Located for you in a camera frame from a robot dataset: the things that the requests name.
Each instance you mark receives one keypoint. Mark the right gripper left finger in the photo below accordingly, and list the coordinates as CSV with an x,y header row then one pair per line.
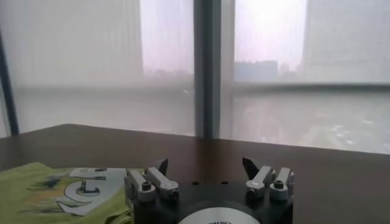
x,y
152,182

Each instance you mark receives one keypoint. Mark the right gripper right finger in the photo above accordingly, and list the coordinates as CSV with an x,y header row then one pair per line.
x,y
271,182

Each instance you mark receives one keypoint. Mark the lime green printed t-shirt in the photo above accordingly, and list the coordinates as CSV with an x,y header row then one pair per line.
x,y
36,194

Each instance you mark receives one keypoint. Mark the grey curved outdoor rail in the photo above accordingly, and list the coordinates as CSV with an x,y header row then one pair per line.
x,y
310,87

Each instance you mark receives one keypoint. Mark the dark grey vertical window post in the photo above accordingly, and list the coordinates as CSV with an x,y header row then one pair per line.
x,y
210,70

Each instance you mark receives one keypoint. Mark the slanted grey window frame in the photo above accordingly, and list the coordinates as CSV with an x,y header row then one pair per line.
x,y
7,91

